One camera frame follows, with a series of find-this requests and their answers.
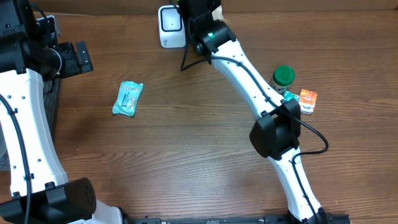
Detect teal tissue pack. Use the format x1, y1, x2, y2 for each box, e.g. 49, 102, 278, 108
112, 81, 144, 117

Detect green lid jar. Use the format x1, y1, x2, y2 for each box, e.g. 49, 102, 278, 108
270, 65, 295, 94

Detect small teal white packet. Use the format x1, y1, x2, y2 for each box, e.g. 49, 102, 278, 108
283, 91, 300, 102

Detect orange snack packet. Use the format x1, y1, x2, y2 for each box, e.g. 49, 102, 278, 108
298, 89, 317, 114

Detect beige brown snack pouch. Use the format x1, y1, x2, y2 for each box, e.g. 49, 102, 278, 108
211, 6, 224, 21

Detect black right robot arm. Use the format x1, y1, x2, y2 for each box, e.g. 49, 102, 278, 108
177, 0, 328, 223

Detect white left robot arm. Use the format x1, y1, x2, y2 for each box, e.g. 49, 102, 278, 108
1, 0, 128, 223

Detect white barcode scanner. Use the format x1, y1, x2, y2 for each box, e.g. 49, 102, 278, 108
158, 4, 186, 49

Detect grey plastic basket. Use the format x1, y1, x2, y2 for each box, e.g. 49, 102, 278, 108
1, 79, 61, 171

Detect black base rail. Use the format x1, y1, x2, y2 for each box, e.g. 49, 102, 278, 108
130, 214, 351, 224

